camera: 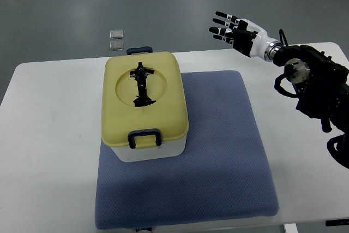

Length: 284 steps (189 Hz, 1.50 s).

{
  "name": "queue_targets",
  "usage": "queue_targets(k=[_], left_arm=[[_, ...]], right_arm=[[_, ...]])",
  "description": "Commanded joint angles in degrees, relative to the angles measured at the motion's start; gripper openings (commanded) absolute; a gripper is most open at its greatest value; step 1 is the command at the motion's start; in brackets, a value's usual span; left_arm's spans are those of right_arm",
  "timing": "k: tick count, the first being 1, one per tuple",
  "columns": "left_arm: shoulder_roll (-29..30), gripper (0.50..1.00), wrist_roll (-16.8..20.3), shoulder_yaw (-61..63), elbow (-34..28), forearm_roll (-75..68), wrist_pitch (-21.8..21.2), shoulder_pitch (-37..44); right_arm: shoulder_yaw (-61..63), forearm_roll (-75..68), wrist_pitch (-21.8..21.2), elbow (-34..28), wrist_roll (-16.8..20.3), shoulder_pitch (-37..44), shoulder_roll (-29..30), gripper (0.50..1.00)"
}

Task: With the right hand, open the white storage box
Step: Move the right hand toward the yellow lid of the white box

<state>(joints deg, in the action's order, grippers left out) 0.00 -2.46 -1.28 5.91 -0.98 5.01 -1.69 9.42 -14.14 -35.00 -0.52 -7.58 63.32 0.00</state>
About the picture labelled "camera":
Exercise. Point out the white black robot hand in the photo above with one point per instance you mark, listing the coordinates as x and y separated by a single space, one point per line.
244 36

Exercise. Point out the yellow box lid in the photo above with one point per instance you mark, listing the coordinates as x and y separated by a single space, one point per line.
143 102

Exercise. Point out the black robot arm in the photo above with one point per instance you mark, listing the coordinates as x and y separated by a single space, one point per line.
320 86

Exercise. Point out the white storage box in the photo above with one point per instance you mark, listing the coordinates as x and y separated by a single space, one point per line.
147 149

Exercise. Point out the upper metal floor plate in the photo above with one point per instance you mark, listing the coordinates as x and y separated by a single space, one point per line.
116 34

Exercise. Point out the metal floor plate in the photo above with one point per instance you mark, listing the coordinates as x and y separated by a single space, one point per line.
116 34
116 45

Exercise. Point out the lower metal floor plate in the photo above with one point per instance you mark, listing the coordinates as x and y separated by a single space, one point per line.
116 45

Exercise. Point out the blue padded mat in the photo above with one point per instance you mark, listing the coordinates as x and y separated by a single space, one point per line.
223 173

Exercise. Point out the white table leg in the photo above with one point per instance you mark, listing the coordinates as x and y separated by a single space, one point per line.
290 228

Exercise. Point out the black label under table edge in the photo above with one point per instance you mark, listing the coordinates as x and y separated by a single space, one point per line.
337 222

